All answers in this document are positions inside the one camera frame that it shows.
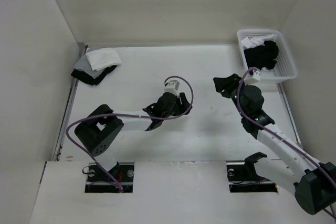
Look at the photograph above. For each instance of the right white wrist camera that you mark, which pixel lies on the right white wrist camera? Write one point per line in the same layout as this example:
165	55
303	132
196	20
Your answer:
253	77

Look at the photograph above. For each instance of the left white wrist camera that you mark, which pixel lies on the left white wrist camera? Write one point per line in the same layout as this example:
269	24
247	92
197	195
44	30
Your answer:
172	87

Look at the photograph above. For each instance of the folded grey tank top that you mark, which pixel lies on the folded grey tank top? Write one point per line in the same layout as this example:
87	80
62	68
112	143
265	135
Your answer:
83	65

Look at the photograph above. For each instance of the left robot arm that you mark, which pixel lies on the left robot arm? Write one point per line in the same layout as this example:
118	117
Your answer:
102	126

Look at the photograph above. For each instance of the folded black tank top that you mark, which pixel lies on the folded black tank top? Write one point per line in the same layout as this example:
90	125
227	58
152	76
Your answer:
88	79

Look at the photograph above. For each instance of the white plastic basket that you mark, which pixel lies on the white plastic basket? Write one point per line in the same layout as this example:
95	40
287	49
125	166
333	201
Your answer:
285	68

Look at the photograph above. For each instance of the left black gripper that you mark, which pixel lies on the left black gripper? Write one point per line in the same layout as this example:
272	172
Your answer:
185	105

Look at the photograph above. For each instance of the white tank top in basket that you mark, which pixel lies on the white tank top in basket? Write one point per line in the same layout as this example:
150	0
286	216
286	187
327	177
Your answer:
249	43

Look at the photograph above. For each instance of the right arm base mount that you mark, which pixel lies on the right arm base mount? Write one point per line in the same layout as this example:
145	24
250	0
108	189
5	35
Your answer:
241	180

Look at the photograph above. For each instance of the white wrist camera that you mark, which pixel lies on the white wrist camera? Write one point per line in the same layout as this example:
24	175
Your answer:
172	87
253	77

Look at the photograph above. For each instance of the black tank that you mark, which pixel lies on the black tank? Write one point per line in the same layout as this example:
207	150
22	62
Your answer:
263	56
88	79

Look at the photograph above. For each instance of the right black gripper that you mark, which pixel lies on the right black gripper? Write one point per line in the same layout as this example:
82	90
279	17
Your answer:
227	84

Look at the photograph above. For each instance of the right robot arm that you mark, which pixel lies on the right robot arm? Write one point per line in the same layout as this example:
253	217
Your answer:
311	182

